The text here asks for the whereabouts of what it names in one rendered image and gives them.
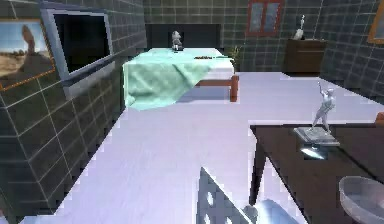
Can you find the silver dancer statue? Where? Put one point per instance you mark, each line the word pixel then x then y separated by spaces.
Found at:
pixel 322 116

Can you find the grey teddy bear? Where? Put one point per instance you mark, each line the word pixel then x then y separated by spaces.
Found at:
pixel 176 41

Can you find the grey wall television set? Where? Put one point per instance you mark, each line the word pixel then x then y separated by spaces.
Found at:
pixel 83 43

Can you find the dark flat object on bed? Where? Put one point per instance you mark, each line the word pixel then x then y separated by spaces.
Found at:
pixel 204 57

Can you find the dark brown wooden table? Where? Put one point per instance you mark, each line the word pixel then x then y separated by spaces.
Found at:
pixel 320 173

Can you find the framed desert landscape picture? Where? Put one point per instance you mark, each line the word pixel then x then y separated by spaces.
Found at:
pixel 20 53

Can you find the green house plant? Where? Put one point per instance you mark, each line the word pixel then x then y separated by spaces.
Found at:
pixel 235 55

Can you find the orange round object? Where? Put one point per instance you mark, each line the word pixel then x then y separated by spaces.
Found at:
pixel 380 118

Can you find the dark brown chest of drawers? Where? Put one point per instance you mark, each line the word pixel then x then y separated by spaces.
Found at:
pixel 304 56

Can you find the white slender statue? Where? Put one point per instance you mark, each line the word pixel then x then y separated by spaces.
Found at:
pixel 299 30

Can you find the red framed window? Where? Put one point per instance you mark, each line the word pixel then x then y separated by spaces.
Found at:
pixel 264 17

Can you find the wooden bed with white mattress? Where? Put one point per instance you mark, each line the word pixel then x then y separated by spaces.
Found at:
pixel 213 66

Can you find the orange framed wall picture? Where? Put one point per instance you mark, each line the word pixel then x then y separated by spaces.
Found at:
pixel 378 25

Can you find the grey glass bowl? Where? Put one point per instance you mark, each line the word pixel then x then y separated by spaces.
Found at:
pixel 361 200

